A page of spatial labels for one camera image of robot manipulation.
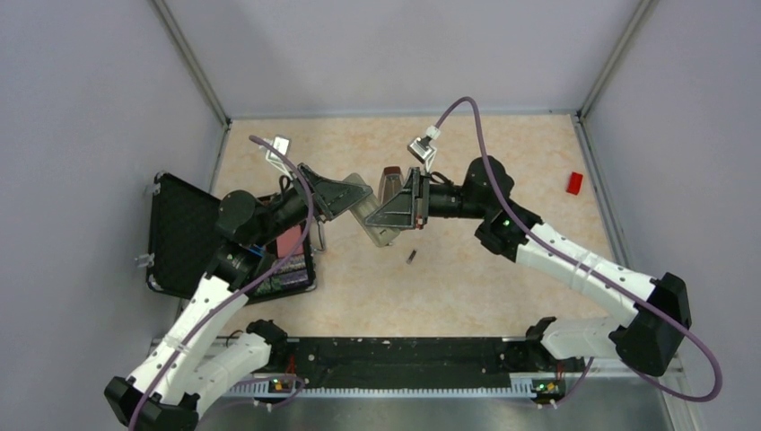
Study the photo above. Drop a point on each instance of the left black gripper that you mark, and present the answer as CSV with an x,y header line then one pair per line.
x,y
331,197

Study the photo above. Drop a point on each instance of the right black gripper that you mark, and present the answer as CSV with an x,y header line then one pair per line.
x,y
409,208

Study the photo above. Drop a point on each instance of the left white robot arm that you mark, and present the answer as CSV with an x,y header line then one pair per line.
x,y
196,333

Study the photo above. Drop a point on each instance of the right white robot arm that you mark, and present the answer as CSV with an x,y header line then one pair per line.
x,y
633,331

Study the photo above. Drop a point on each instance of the brown wooden metronome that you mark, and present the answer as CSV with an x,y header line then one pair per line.
x,y
391,183

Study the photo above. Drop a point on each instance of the pink card deck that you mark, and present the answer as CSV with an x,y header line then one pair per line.
x,y
288,240

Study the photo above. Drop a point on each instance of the black poker chip case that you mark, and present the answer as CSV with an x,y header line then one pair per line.
x,y
182,242

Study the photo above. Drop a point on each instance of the red small block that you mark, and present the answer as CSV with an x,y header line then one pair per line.
x,y
574,184

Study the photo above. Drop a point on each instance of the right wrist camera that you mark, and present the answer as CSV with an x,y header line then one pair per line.
x,y
423,147

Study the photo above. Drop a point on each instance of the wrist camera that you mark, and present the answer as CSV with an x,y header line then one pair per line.
x,y
423,147
279,146

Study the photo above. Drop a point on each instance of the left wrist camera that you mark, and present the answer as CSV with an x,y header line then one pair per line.
x,y
279,146

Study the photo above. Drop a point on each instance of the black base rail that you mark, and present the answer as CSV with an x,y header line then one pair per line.
x,y
269,365

